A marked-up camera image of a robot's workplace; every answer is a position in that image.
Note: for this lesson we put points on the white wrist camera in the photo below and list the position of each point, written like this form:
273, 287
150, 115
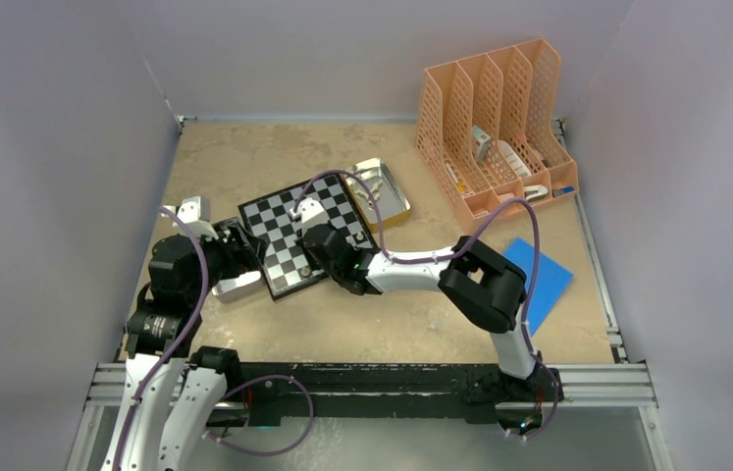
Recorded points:
194, 212
309, 213

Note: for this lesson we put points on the silver tray of black pieces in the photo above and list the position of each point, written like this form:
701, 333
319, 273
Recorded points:
229, 289

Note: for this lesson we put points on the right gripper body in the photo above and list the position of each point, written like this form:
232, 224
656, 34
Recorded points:
336, 275

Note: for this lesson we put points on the orange file organizer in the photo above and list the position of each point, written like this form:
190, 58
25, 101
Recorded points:
486, 129

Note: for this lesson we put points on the black base bar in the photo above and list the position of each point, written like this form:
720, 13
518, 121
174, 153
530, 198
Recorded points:
478, 394

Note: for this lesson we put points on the yellow tray of white pieces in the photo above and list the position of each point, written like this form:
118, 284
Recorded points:
389, 197

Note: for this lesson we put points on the blue flat sheet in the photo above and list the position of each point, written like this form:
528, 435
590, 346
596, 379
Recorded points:
551, 284

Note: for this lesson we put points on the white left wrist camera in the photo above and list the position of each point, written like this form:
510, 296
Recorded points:
194, 212

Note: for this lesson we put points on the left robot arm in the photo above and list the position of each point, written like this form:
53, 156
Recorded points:
170, 391

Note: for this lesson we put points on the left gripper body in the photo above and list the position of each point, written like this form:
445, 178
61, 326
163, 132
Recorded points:
224, 262

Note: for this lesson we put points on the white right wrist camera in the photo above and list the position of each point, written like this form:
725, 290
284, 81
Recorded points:
309, 213

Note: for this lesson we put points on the white stapler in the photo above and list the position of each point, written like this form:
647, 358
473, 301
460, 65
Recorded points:
535, 192

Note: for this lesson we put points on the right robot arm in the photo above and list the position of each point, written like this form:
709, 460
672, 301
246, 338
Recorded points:
488, 289

